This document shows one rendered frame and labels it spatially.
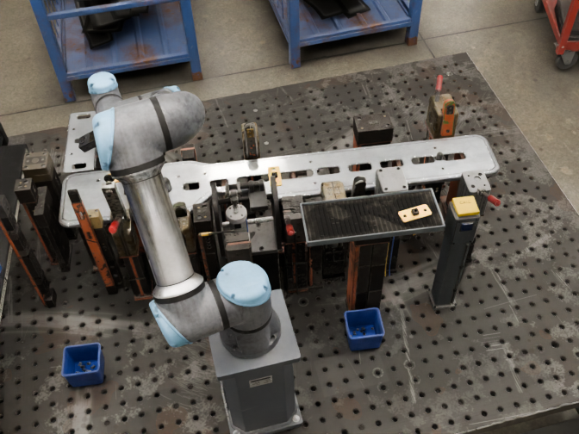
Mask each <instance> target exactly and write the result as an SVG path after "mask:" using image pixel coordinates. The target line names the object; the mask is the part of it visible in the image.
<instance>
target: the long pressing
mask: <svg viewBox="0 0 579 434"><path fill-rule="evenodd" d="M434 147H436V149H434ZM438 152H442V153H443V155H447V154H455V153H463V154H464V156H465V159H458V160H451V161H445V160H444V159H445V158H443V160H436V159H435V157H436V156H437V153H438ZM424 157H433V159H434V162H433V163H427V164H413V163H412V160H411V159H412V158H424ZM394 160H401V161H402V163H403V166H401V167H402V170H403V173H404V176H405V178H406V181H407V184H408V186H415V185H422V184H429V183H444V182H451V181H459V180H460V179H461V176H462V172H464V171H475V170H483V171H484V174H485V176H486V177H493V176H495V175H497V174H498V172H499V170H500V166H499V164H498V162H497V160H496V158H495V155H494V153H493V151H492V149H491V147H490V144H489V142H488V141H487V140H486V139H485V138H484V137H483V136H481V135H476V134H473V135H465V136H457V137H450V138H442V139H427V140H419V141H411V142H403V143H395V144H387V145H380V146H365V147H357V148H349V149H341V150H333V151H325V152H311V153H303V154H296V155H288V156H280V157H272V158H257V159H249V160H241V161H233V162H226V163H218V164H205V163H201V162H196V161H182V162H174V163H166V164H164V166H163V168H162V170H161V172H162V175H163V177H167V178H168V179H169V180H170V182H171V191H170V192H168V193H169V196H170V199H171V204H172V206H173V203H174V202H178V201H182V202H185V204H186V207H187V209H189V210H190V213H191V214H193V204H196V203H204V202H207V201H208V200H210V199H211V198H212V192H211V187H210V183H211V182H212V181H219V180H227V183H228V184H234V183H237V179H238V178H242V177H256V176H264V175H269V174H268V167H272V166H279V168H280V174H281V173H287V172H295V171H312V172H313V176H311V177H299V178H291V179H284V180H283V179H282V186H277V193H278V200H279V201H281V200H282V197H283V196H290V195H302V198H310V197H318V196H321V184H322V183H325V182H332V181H341V182H342V183H343V184H344V187H345V191H346V194H347V193H351V192H352V185H353V179H354V178H355V177H358V176H364V177H365V178H366V182H367V184H366V190H365V191H370V190H375V182H376V172H377V169H380V168H382V167H381V165H380V163H381V162H386V161H394ZM309 161H311V162H312V163H309ZM356 164H370V165H371V170H360V171H349V168H348V167H349V166H350V165H356ZM333 167H338V168H339V173H337V174H329V175H321V176H320V175H318V174H317V170H318V169H325V168H333ZM442 168H444V169H442ZM203 173H207V174H206V175H203ZM108 174H110V171H109V170H97V171H89V172H81V173H74V174H71V175H70V176H68V177H66V178H65V180H64V181H63V183H62V191H61V199H60V206H59V223H60V225H61V226H63V227H66V228H73V227H81V226H80V225H79V222H78V219H77V216H76V215H75V212H74V210H73V207H72V203H71V200H70V198H69V195H68V193H67V190H69V189H78V193H79V194H80V197H81V200H82V201H83V203H84V206H85V209H86V211H87V213H88V210H89V209H96V208H99V210H100V212H101V215H102V217H103V221H104V222H103V224H110V223H111V219H110V208H109V204H108V203H107V201H106V199H105V196H104V194H103V191H102V183H105V185H106V182H105V181H104V179H103V178H104V176H106V175H108ZM177 176H180V177H177ZM97 180H100V181H99V182H97ZM188 183H199V189H193V190H184V185H185V184H188ZM314 183H316V184H314ZM115 184H116V187H117V188H118V191H119V193H120V196H121V199H122V201H123V204H124V206H125V209H127V208H129V209H130V214H131V217H132V220H134V217H133V214H132V211H131V208H130V206H129V203H128V199H127V197H126V195H124V188H123V186H122V183H121V182H119V183H115Z"/></svg>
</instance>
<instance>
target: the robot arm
mask: <svg viewBox="0 0 579 434"><path fill-rule="evenodd" d="M87 84H88V88H89V93H90V97H91V100H92V102H93V106H94V109H95V111H96V115H95V116H94V117H93V119H92V126H93V131H91V132H89V133H87V134H85V135H83V136H82V137H80V138H79V143H78V148H79V149H80V150H82V151H83V152H87V151H89V150H91V149H93V148H95V147H96V148H97V153H98V157H99V160H100V165H101V168H102V170H103V171H108V170H109V171H110V174H111V176H112V177H113V178H114V179H116V180H118V181H119V182H121V183H122V186H123V188H124V191H125V194H126V197H127V199H128V203H129V206H130V208H131V211H132V214H133V217H134V221H135V224H136V226H137V228H138V231H139V234H140V238H141V241H142V244H143V246H144V249H145V252H146V256H147V258H148V261H149V264H150V266H151V269H152V272H153V276H154V279H155V282H156V287H155V289H154V290H153V298H154V300H153V301H152V302H150V303H149V306H150V308H151V310H152V312H153V315H154V317H155V319H156V321H157V323H158V325H159V328H160V330H161V331H162V333H163V334H164V336H165V339H166V341H167V342H168V344H169V345H170V346H172V347H180V346H183V345H186V344H192V343H193V342H195V341H197V340H199V339H202V338H206V337H207V336H210V335H213V334H215V333H217V332H219V333H220V338H221V342H222V344H223V346H224V347H225V348H226V349H227V350H228V351H229V352H230V353H231V354H233V355H235V356H237V357H242V358H256V357H261V356H263V355H265V354H267V353H268V352H270V351H271V350H272V349H273V348H274V347H275V346H276V345H277V342H278V340H279V339H280V335H281V324H280V319H279V317H278V315H277V313H276V312H275V310H274V309H273V308H272V306H271V285H270V283H269V278H268V276H267V274H266V273H265V271H264V270H263V269H262V268H261V267H260V266H258V265H257V264H255V263H251V262H248V261H234V262H231V263H228V264H226V265H225V266H224V267H222V268H221V271H220V272H219V273H218V275H217V277H216V278H215V279H213V280H210V281H207V282H204V280H203V277H202V276H201V275H199V274H197V273H196V272H194V270H193V268H192V265H191V262H190V257H189V254H188V252H187V249H186V246H185V243H184V239H183V236H182V233H181V231H180V228H179V224H178V222H177V217H176V215H175V212H174V209H173V206H172V204H171V199H170V196H169V193H168V190H167V188H166V185H165V180H164V178H163V175H162V172H161V170H162V168H163V166H164V164H165V156H164V152H167V151H170V150H172V149H175V148H178V147H180V146H182V145H184V144H186V143H187V142H189V141H190V140H191V139H193V138H194V137H195V136H196V135H197V134H198V132H199V131H200V130H201V128H202V125H203V123H204V121H205V109H204V106H203V104H202V102H201V100H200V99H199V98H198V97H197V96H195V95H194V94H192V93H189V92H187V91H181V90H180V89H179V88H178V87H177V86H171V87H164V88H163V89H161V90H155V91H153V92H149V93H146V94H143V95H140V96H135V97H132V98H128V99H126V100H122V98H121V94H120V92H119V89H118V83H117V82H116V80H115V77H114V75H112V74H111V73H109V72H98V73H96V74H94V75H92V76H91V77H90V78H89V79H88V83H87Z"/></svg>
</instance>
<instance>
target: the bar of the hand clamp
mask: <svg viewBox="0 0 579 434"><path fill-rule="evenodd" d="M103 179H104V181H105V182H106V185H105V183H102V191H103V194H104V196H105V199H106V201H107V203H108V204H109V208H110V210H111V213H112V214H113V216H114V218H115V217H116V214H119V213H122V214H123V216H124V219H125V220H128V219H127V216H126V209H125V206H124V204H123V201H122V199H121V196H120V193H119V191H118V188H117V187H116V184H115V182H114V180H115V179H114V178H113V177H112V176H111V175H110V174H108V175H106V176H104V178H103Z"/></svg>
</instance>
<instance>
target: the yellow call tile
mask: <svg viewBox="0 0 579 434"><path fill-rule="evenodd" d="M452 203H453V206H454V208H455V210H456V213H457V215H458V217H461V216H468V215H475V214H479V213H480V211H479V209H478V206H477V205H476V201H475V198H474V196H465V197H458V198H452Z"/></svg>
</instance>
